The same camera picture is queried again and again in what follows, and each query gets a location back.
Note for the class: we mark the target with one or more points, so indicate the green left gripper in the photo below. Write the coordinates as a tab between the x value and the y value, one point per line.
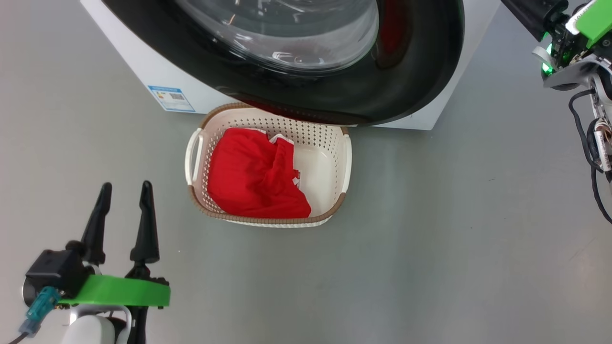
119	291

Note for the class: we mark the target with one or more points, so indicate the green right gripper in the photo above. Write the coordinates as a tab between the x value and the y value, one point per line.
595	24

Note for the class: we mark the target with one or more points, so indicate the black glass washing machine door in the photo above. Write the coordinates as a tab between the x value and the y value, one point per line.
420	71

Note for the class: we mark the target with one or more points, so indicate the red white sports shirt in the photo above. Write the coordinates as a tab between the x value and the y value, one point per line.
248	177

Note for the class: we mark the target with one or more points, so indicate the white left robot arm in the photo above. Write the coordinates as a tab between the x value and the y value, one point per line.
88	332

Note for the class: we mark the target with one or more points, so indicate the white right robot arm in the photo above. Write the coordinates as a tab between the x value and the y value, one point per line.
603	143

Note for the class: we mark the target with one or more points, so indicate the white washing machine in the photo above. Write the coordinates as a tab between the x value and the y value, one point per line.
143	59

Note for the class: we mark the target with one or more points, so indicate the cream perforated laundry basket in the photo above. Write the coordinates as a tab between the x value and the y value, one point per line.
330	143

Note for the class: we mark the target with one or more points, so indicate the blue energy label sticker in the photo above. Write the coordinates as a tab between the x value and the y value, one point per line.
171	98

